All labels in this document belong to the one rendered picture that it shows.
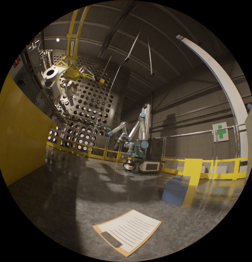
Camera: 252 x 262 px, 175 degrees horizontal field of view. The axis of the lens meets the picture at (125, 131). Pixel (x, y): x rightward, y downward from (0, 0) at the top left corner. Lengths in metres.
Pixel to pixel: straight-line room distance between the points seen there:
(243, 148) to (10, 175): 2.93
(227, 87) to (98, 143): 4.86
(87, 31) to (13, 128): 10.14
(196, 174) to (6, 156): 1.94
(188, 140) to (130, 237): 7.01
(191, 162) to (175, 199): 0.76
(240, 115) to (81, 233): 2.68
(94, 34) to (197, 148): 13.17
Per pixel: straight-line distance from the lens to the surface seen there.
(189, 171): 1.46
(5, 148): 0.67
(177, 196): 0.82
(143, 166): 1.73
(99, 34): 9.91
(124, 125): 2.05
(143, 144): 1.52
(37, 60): 1.33
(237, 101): 2.57
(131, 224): 0.56
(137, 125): 1.77
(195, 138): 7.01
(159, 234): 0.56
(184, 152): 7.16
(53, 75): 1.70
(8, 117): 0.63
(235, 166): 2.06
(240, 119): 2.38
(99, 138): 3.69
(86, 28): 10.36
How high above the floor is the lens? 0.43
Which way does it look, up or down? 14 degrees up
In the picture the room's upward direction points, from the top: 10 degrees clockwise
